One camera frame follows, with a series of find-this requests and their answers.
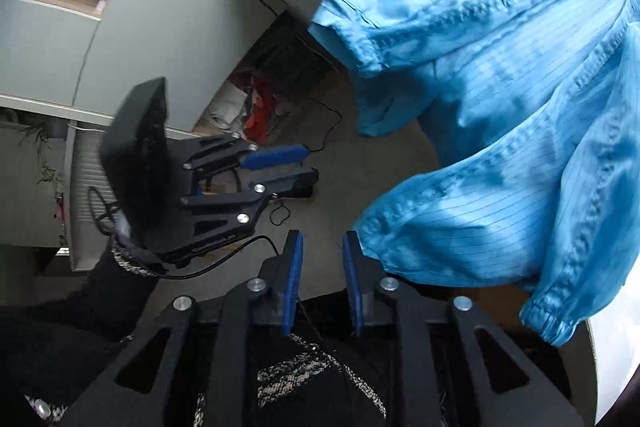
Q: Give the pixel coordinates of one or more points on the white ribbed radiator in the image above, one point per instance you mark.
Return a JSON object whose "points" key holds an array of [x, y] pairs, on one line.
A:
{"points": [[87, 167]]}

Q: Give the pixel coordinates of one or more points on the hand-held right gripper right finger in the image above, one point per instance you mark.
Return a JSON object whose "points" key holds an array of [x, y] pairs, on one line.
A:
{"points": [[352, 282]]}

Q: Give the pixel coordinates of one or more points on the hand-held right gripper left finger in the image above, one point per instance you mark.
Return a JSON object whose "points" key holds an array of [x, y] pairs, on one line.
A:
{"points": [[292, 282]]}

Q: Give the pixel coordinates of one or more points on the light blue striped jacket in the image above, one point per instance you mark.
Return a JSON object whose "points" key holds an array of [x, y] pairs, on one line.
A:
{"points": [[500, 82]]}

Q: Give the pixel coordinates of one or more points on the green plant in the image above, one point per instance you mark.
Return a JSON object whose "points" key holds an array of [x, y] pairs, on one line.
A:
{"points": [[35, 132]]}

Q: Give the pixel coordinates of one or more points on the clutter of bags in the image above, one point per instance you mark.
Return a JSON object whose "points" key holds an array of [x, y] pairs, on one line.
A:
{"points": [[260, 107]]}

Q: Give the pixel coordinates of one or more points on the person's left forearm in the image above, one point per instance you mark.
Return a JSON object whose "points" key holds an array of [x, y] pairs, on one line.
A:
{"points": [[75, 317]]}

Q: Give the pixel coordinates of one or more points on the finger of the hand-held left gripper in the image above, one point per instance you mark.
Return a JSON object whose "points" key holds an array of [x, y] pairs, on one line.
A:
{"points": [[275, 155], [285, 182]]}

